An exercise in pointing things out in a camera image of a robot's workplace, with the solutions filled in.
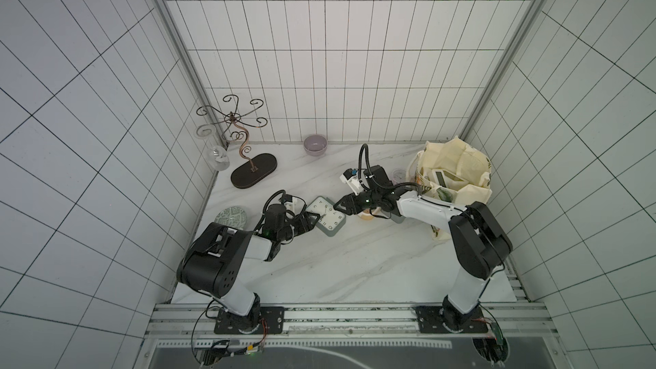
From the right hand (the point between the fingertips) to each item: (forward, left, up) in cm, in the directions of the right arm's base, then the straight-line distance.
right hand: (340, 198), depth 90 cm
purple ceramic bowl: (+31, +13, -5) cm, 34 cm away
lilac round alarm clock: (+18, -25, -8) cm, 32 cm away
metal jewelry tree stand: (+15, +37, +20) cm, 44 cm away
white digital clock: (+8, -38, +3) cm, 39 cm away
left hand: (-6, +9, -7) cm, 13 cm away
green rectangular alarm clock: (-5, +3, -7) cm, 9 cm away
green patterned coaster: (-6, +40, -6) cm, 41 cm away
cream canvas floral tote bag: (+14, -42, +1) cm, 45 cm away
